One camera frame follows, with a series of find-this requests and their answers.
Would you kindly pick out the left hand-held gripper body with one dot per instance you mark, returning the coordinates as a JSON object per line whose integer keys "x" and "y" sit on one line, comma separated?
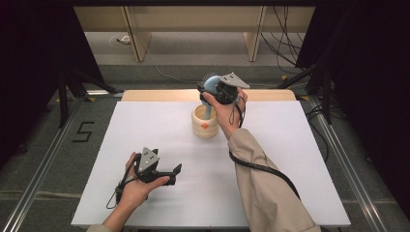
{"x": 146, "y": 162}

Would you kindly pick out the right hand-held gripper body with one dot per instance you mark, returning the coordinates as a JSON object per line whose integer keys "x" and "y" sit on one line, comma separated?
{"x": 227, "y": 92}

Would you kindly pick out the light blue hairbrush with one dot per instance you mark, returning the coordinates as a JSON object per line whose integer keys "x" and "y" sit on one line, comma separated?
{"x": 212, "y": 84}

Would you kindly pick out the cream ribbed cup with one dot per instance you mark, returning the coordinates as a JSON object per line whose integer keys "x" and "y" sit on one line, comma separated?
{"x": 204, "y": 131}

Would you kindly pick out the person's right hand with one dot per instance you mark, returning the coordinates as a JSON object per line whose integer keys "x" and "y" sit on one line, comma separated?
{"x": 230, "y": 117}

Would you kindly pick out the person's left hand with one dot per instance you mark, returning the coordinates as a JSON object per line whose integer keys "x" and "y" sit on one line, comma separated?
{"x": 135, "y": 193}

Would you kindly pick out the white table cover board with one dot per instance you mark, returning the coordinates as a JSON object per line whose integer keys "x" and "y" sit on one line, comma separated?
{"x": 199, "y": 199}

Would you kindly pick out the wooden table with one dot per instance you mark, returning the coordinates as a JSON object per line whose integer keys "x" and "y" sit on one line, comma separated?
{"x": 161, "y": 95}

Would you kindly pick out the yellow tape piece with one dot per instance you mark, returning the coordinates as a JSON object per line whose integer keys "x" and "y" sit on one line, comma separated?
{"x": 284, "y": 77}
{"x": 304, "y": 97}
{"x": 91, "y": 99}

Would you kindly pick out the light wooden desk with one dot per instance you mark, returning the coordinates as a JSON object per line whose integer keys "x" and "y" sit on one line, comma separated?
{"x": 193, "y": 18}

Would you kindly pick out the floor outlet with plug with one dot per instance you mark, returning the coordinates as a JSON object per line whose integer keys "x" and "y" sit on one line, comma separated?
{"x": 123, "y": 40}

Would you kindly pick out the black metal stand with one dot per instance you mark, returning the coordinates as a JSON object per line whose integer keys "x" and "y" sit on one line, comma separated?
{"x": 326, "y": 96}
{"x": 64, "y": 93}

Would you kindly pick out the black curtain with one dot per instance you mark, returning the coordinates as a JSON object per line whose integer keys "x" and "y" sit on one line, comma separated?
{"x": 370, "y": 80}
{"x": 32, "y": 64}

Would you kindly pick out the aluminium floor rail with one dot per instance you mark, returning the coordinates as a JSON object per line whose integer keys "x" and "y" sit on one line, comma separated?
{"x": 35, "y": 187}
{"x": 351, "y": 170}

